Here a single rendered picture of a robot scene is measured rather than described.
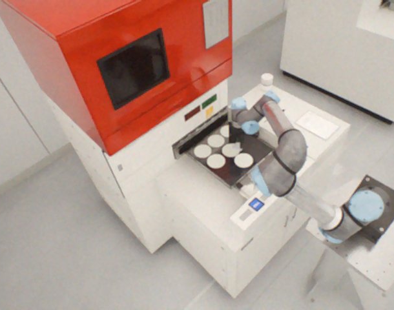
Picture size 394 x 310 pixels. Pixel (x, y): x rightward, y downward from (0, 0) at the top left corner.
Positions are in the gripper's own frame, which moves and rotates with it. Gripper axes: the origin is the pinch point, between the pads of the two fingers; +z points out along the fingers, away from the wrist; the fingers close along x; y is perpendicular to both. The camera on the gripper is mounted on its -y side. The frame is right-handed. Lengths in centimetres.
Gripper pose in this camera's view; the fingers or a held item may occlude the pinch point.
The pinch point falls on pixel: (241, 148)
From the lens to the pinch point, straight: 181.9
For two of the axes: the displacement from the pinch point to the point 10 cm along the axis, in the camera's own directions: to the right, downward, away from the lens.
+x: -1.0, 7.6, -6.5
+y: -9.9, -0.1, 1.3
